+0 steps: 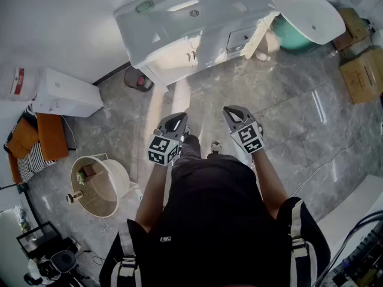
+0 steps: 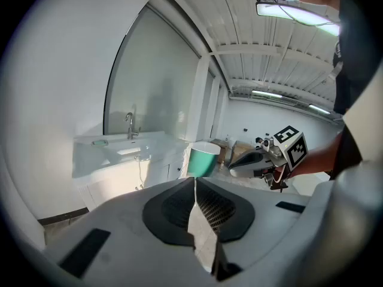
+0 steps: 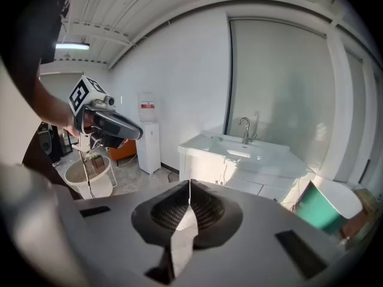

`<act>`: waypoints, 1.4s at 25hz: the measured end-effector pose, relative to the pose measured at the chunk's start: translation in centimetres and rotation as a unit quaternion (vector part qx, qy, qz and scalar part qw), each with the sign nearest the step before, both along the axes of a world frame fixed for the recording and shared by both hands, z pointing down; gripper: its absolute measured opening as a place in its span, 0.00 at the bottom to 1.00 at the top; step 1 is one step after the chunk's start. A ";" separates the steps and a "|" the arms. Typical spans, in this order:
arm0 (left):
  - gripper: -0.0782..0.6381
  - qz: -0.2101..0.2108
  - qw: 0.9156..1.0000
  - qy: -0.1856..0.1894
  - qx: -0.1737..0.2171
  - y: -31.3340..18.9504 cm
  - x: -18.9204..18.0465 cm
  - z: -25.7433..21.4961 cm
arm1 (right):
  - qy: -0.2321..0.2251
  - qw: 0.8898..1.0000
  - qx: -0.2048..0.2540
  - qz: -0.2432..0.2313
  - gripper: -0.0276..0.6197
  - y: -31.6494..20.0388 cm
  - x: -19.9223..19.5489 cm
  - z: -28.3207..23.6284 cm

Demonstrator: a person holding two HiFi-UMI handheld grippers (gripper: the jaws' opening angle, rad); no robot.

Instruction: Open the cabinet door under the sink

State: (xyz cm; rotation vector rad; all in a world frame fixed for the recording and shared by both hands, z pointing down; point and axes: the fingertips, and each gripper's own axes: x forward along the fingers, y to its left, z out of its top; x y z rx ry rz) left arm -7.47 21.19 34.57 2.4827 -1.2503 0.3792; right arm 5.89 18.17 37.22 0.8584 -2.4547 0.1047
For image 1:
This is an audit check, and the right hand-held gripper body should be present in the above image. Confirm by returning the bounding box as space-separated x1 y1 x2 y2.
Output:
229 120 265 155

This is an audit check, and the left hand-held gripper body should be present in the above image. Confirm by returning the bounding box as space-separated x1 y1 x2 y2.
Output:
148 126 185 167

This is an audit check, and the person's left forearm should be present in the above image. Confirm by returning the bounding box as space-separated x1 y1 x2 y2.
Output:
135 159 175 233

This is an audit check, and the person's right forearm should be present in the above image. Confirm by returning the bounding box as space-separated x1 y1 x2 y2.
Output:
250 149 290 221

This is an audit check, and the white vanity cabinet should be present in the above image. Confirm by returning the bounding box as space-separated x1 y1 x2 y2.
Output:
139 10 281 87

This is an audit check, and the white rectangular box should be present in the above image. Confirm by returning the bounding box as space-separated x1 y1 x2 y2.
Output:
32 68 104 118

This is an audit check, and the round grey floor pan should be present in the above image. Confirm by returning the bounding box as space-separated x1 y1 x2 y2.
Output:
123 66 155 93

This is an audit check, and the person's black clothed body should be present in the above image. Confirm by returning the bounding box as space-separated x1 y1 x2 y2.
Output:
100 135 332 287

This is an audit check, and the large orange cushion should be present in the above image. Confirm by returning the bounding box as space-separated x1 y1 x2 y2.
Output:
36 113 70 161

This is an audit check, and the green soap dish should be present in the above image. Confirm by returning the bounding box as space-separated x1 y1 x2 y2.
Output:
135 0 155 14

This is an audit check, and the white and green bathtub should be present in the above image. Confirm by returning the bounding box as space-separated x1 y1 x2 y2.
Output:
268 0 347 52

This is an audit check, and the large cardboard box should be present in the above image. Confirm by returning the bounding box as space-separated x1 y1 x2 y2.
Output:
339 48 383 105

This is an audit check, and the white furniture block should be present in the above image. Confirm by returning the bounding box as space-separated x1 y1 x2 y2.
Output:
316 174 383 252

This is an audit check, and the striped cushion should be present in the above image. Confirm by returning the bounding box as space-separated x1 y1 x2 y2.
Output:
16 142 57 182

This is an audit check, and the flat cardboard box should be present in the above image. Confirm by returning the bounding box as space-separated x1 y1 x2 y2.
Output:
332 8 372 51

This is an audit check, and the small orange cushion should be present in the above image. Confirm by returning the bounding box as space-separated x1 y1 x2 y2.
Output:
6 117 40 160

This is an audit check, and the white bag with red label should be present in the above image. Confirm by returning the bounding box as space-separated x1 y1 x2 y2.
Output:
0 66 40 102

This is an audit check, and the black white shoulder strap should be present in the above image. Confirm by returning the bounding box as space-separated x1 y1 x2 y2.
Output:
288 200 317 287
110 231 142 287

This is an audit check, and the bundle of dark cables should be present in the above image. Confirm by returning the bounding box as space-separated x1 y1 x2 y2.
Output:
312 210 383 287

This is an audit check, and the black metal frame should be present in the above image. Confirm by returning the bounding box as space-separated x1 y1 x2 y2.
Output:
16 221 63 259

